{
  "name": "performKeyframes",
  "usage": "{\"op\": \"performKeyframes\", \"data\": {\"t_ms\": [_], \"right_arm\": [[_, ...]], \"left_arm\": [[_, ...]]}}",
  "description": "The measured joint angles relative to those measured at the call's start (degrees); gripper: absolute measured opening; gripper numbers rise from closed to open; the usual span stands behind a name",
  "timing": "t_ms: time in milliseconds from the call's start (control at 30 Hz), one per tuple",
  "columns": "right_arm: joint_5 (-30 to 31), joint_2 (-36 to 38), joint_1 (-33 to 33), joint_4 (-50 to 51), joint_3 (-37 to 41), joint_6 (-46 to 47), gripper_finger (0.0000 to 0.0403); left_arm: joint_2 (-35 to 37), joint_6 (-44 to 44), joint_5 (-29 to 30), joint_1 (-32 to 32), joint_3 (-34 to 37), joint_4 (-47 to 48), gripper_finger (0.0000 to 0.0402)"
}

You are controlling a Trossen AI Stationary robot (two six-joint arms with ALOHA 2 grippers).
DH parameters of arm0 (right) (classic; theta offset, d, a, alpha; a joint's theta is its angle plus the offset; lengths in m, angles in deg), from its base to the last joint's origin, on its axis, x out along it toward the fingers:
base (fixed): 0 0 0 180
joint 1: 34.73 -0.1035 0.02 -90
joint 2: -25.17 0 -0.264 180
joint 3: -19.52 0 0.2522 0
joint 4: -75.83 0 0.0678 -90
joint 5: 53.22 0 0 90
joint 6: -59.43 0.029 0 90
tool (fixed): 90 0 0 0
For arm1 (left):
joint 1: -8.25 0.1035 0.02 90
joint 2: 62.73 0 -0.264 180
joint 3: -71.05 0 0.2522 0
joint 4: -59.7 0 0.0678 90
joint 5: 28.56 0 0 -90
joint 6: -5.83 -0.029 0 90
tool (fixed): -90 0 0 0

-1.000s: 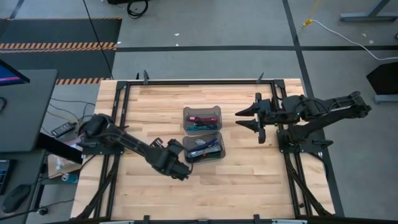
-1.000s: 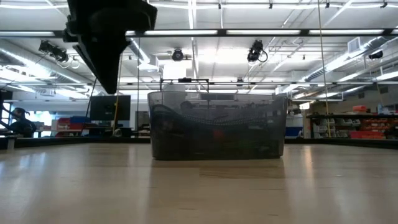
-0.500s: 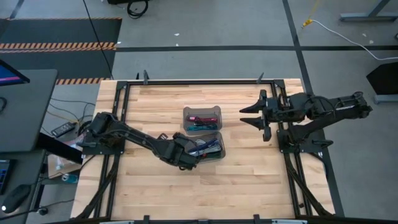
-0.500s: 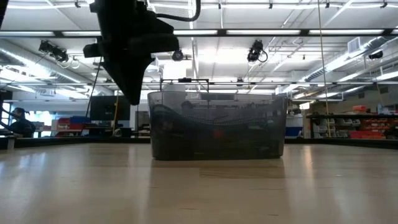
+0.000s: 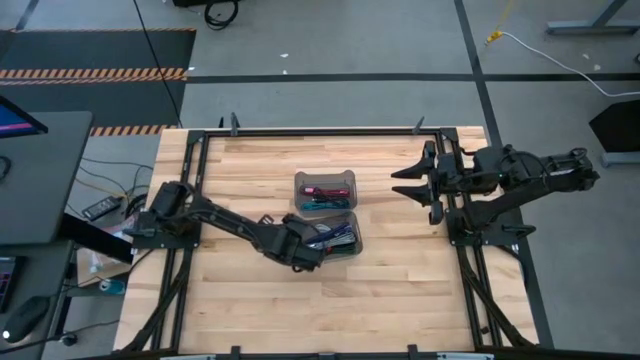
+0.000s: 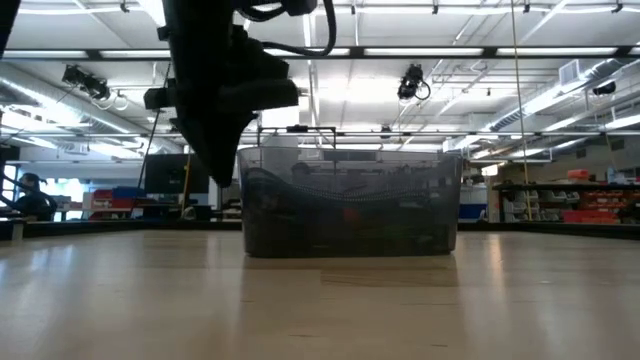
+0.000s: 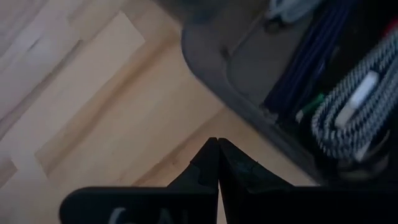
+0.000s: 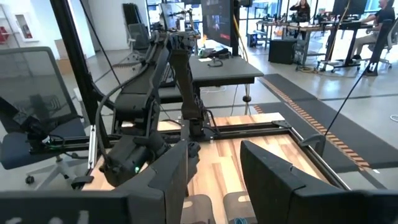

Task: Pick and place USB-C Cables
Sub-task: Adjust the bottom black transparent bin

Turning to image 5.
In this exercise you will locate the black computer mouse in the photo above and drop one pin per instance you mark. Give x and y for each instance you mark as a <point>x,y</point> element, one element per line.
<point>25,318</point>

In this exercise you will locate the black hazard striped floor mat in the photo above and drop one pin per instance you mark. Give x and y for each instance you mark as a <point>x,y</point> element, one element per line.
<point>100,50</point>

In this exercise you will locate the grey stand foot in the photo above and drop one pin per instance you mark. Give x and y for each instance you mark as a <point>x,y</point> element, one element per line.
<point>620,159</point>

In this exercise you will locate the monitor with blue screen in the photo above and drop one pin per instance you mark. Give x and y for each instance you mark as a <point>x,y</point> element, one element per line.
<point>15,120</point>

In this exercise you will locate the grey table leg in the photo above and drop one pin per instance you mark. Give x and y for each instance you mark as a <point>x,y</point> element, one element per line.
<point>592,25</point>

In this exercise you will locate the black box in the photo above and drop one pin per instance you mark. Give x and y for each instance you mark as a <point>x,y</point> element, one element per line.
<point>617,125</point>

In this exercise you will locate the dark grey desk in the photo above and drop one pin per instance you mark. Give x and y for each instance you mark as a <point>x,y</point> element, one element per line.
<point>45,270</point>

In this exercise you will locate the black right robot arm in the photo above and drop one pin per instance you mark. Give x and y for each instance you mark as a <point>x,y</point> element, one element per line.
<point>525,172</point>

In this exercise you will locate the tan cardboard box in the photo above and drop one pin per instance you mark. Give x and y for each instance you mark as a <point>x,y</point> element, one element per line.
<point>95,265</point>

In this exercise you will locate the small teal object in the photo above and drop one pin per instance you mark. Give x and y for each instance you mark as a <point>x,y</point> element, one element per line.
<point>111,286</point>

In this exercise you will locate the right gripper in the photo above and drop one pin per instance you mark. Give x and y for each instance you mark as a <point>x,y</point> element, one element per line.
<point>450,175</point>

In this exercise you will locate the black round plug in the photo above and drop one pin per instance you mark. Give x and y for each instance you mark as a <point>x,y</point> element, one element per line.
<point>68,339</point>

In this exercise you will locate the smoky translucent plastic bin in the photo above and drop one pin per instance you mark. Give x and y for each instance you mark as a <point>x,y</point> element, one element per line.
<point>357,220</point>
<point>325,177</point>

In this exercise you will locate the black desk crossbeam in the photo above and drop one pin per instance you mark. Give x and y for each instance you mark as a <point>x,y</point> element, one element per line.
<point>95,239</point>

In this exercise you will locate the black floor equipment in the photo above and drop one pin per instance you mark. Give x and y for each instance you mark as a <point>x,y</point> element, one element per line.
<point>190,2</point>

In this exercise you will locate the black keyboard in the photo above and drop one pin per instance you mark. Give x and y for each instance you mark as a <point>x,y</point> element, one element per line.
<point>7,282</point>

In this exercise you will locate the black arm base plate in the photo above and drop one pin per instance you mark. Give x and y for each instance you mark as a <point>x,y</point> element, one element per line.
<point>150,242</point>
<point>500,238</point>

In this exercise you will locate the black frame clamp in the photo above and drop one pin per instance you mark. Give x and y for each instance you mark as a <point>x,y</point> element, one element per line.
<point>233,125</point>
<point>418,126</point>

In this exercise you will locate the black aluminium table frame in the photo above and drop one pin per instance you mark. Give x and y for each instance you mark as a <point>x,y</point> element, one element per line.
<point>325,132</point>

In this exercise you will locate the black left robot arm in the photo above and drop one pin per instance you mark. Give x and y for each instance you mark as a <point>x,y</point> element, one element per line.
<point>230,227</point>

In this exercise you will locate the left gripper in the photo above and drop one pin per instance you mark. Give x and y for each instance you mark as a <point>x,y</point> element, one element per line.
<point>292,247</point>

